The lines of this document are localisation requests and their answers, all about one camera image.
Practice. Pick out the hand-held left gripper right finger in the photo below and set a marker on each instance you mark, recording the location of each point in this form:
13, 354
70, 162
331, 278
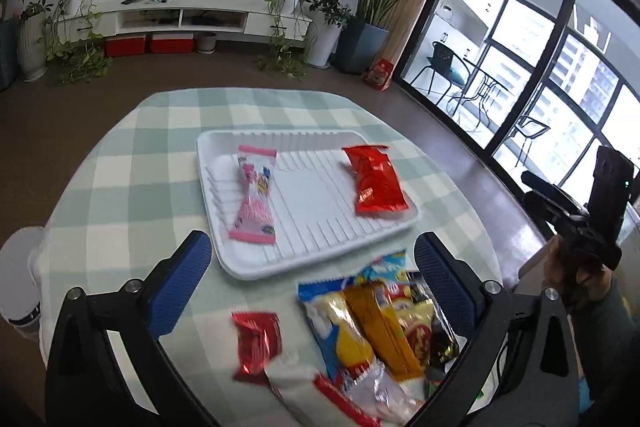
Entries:
445, 287

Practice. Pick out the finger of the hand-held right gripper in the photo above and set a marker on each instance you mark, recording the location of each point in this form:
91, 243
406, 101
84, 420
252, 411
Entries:
542, 207
550, 192

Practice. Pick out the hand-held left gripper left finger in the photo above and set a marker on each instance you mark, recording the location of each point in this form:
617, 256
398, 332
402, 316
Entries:
185, 277

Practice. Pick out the gold snack packet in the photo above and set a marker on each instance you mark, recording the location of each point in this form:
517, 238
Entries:
417, 332

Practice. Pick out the black snack packet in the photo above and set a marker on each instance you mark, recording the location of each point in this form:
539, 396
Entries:
442, 347

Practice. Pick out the light blue cartoon packet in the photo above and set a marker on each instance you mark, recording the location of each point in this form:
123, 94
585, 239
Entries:
387, 267

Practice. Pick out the orange snack packet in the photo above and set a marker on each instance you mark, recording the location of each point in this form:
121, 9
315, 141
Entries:
385, 332

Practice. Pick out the small red foil packet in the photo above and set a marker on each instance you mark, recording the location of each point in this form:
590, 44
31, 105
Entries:
255, 344

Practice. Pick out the green snack packet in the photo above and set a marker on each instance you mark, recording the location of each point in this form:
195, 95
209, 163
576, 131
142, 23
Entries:
431, 389

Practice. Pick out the dark blue snack packet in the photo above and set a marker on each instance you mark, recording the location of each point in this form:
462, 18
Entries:
340, 337

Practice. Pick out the clear snack packet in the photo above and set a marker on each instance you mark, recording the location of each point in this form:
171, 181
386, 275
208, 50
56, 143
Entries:
380, 397

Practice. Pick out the white foam tray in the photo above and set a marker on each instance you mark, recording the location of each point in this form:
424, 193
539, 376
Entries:
305, 192

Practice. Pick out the white red-edged snack packet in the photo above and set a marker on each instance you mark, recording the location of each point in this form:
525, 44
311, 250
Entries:
300, 387

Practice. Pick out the person's right forearm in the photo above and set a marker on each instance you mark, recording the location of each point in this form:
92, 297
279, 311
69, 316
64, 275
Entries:
615, 337

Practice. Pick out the person's right hand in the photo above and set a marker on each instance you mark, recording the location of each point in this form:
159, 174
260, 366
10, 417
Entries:
575, 287

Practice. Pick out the pink snack packet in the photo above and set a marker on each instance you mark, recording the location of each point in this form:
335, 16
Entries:
255, 207

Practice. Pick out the large red snack packet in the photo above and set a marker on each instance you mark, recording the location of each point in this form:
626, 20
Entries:
377, 187

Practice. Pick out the black chair teal cushion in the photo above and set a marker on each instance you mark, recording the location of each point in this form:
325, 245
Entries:
445, 59

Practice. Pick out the black framed glass door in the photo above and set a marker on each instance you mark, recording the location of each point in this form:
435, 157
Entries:
575, 7

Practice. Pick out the red gift bag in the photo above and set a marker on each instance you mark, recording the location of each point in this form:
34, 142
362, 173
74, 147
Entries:
379, 74

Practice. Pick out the red storage box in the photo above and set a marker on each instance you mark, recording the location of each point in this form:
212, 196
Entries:
125, 46
171, 43

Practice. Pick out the small grey plant pot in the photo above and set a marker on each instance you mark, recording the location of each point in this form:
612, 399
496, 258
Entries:
206, 43

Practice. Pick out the white television cabinet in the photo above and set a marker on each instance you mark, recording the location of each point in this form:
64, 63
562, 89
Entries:
260, 22

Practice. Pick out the bushy plant smooth white pot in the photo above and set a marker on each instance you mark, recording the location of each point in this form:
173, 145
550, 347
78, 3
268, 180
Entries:
320, 42

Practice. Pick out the plant in ribbed white pot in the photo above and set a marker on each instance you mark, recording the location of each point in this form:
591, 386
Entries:
31, 47

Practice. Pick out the leafy tree in blue pot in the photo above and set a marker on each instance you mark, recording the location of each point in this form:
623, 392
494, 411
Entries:
9, 52

